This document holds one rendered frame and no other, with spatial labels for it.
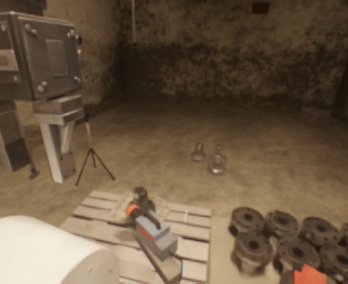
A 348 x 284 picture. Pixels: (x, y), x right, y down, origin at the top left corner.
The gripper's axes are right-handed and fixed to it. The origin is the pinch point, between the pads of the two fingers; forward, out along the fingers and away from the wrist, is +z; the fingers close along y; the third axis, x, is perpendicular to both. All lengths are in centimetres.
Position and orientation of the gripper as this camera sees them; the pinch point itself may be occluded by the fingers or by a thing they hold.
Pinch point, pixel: (37, 158)
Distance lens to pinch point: 57.0
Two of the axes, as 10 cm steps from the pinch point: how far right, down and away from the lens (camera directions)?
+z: -0.2, 9.2, 4.0
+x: 2.7, -3.8, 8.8
